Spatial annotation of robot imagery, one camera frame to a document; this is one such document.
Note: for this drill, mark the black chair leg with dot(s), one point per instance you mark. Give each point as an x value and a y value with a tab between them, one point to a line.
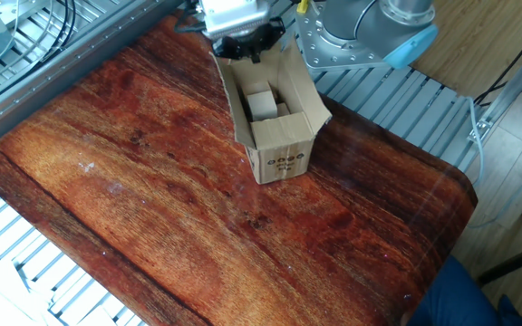
515	262

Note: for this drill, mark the small yellow plastic piece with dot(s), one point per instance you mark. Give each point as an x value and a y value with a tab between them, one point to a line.
302	6

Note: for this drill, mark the brown cardboard shipping box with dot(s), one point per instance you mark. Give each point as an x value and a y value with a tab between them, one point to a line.
283	149

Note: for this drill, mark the grey robot arm, blue caps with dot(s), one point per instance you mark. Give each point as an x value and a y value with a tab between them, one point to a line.
365	22

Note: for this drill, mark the drilled robot mounting plate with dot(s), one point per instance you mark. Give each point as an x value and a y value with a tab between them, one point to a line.
315	50

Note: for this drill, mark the small plain cardboard box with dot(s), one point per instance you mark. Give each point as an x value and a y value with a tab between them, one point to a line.
262	105

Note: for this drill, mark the aluminium post with corner bracket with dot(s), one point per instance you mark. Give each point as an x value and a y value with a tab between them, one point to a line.
510	86

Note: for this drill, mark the glossy wood-grain table mat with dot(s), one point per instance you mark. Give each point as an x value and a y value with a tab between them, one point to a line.
197	217

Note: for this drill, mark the grey aluminium frame beam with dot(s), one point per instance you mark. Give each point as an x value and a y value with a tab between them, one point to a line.
61	68

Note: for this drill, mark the person's leg in blue trousers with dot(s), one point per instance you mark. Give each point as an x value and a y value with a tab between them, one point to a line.
451	299

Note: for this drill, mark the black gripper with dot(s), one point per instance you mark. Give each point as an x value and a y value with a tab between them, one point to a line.
249	40

